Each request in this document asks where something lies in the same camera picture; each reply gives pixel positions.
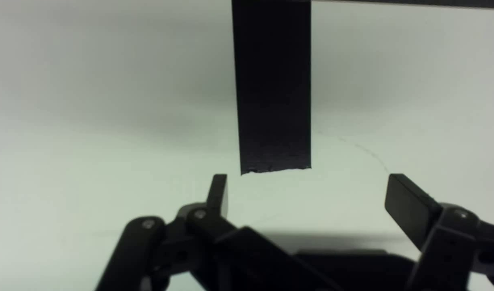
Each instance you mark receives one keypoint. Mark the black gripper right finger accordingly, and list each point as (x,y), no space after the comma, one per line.
(453,240)

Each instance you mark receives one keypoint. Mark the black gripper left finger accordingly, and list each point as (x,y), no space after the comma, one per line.
(201,241)

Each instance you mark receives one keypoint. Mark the black tape strip upper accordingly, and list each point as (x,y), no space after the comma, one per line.
(273,83)

